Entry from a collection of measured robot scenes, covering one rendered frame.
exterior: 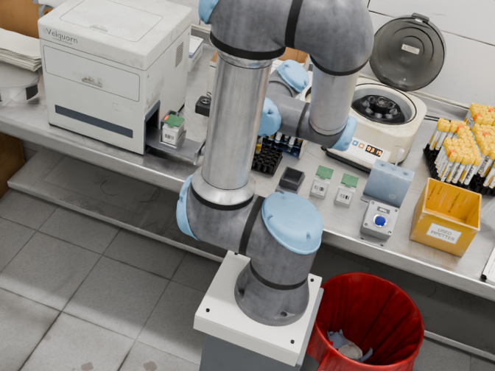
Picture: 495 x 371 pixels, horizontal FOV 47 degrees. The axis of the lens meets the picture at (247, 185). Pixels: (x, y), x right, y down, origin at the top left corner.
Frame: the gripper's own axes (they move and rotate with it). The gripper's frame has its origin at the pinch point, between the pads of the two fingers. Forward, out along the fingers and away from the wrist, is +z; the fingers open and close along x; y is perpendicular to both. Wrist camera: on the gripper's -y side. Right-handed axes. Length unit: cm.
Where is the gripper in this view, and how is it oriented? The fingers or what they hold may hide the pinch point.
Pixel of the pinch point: (202, 149)
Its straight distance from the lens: 145.7
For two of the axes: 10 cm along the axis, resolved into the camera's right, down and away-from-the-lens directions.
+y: 7.4, 6.4, 2.1
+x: 3.2, -6.0, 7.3
